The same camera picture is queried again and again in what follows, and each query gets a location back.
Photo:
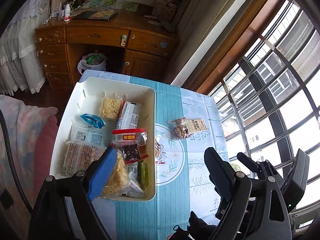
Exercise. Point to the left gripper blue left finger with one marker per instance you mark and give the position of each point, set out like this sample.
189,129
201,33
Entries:
98,172

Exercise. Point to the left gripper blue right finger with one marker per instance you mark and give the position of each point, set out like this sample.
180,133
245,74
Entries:
220,173

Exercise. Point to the yellow puffed snack bag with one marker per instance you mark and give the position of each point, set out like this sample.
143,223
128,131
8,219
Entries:
118,179

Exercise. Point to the clear bag of biscuits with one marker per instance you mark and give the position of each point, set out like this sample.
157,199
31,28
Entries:
79,156

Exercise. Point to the clear bag with label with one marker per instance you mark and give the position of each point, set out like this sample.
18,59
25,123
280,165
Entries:
90,135

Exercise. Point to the white crinkled snack bag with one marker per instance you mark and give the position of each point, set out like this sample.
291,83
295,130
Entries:
132,187

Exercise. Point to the red-lid dried fruit packet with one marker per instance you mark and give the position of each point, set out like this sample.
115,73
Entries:
131,142

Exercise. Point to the yellow-green pastry packet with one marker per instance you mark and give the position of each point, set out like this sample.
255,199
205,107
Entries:
143,176

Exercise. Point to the blue foil candy packet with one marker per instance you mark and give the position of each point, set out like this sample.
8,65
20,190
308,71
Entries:
93,120

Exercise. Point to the red and white snack bag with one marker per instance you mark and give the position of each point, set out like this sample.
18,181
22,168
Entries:
129,116

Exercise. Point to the yellow rice cracker block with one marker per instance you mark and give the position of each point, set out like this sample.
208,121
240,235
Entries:
109,108

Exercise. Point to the beige soda cracker pack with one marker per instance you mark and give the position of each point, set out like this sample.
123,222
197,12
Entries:
195,125

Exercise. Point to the small red-print nut packet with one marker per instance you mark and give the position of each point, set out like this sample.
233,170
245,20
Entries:
160,152

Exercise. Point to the teal leaf-print tablecloth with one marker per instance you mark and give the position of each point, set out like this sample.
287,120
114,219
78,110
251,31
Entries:
183,184

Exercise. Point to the mixed nuts clear packet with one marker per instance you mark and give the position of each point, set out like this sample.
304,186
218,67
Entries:
182,128

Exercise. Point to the pastel patchwork blanket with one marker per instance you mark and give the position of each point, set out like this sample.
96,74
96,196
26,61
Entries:
32,131

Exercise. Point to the metal window security grille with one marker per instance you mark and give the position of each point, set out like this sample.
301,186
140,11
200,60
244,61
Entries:
269,100

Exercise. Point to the plastic trash bag under desk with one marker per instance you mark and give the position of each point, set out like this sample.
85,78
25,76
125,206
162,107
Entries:
92,61

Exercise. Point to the wooden desk with drawers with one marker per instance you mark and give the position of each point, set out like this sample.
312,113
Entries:
131,44

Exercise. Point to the white lace-covered furniture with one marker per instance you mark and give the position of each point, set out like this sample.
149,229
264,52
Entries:
20,64

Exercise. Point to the book on desk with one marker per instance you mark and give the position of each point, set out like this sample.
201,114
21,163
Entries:
101,15

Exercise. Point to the white red-cap bottle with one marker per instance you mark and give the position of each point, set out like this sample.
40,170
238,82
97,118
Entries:
67,12

